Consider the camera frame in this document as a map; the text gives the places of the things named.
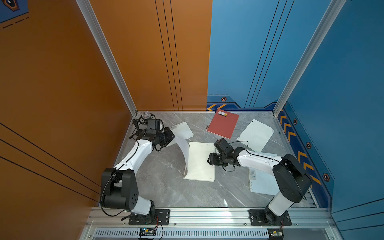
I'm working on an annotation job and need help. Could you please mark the right circuit board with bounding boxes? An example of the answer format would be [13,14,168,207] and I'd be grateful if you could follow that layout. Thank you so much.
[268,229,284,240]

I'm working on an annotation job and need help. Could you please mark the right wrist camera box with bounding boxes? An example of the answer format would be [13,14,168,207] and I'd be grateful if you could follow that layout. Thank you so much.
[214,139,234,154]

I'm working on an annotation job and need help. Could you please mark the right aluminium corner post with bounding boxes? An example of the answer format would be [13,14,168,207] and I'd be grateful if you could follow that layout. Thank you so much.
[273,0,346,117]

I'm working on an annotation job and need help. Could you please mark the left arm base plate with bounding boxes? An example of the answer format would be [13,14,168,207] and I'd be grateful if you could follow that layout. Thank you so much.
[129,209,171,226]

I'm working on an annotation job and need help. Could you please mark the white spiral notebook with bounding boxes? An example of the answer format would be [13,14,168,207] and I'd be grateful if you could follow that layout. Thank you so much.
[249,168,279,196]
[174,137,216,182]

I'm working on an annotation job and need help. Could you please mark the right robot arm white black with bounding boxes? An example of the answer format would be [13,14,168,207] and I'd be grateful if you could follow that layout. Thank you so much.
[207,147,313,222]

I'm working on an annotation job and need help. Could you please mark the red spiral notebook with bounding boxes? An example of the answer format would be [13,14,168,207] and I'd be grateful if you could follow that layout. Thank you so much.
[207,110,239,139]

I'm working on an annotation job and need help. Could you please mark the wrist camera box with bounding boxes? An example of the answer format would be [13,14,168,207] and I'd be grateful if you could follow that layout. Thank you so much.
[214,139,234,154]
[146,119,163,135]

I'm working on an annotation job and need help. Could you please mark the torn white page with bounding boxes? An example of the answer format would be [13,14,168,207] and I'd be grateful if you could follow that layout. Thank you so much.
[237,119,274,152]

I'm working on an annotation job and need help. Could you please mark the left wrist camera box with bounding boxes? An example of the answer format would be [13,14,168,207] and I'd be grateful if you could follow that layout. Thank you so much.
[146,119,163,135]

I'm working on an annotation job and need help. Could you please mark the left aluminium corner post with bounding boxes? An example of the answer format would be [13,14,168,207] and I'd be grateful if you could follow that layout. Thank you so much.
[76,0,138,117]

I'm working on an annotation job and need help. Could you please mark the aluminium corner post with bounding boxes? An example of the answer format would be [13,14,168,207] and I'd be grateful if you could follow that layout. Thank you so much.
[273,0,346,117]
[76,0,138,117]

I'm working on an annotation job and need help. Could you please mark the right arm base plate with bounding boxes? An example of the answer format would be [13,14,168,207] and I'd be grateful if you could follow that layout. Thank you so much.
[248,209,292,227]

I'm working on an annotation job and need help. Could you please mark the aluminium front rail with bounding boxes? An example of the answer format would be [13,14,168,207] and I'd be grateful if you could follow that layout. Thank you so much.
[80,208,343,240]

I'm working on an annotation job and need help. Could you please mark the black microphone on tripod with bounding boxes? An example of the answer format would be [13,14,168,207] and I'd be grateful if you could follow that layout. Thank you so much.
[129,111,156,139]

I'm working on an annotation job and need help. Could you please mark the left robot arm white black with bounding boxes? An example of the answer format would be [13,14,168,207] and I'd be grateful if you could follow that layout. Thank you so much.
[100,127,175,222]

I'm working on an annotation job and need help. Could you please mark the left green circuit board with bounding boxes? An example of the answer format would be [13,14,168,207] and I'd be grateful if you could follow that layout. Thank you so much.
[139,228,158,238]

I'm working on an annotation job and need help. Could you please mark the white notebook at back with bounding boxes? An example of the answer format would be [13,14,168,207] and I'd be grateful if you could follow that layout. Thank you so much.
[170,122,194,140]

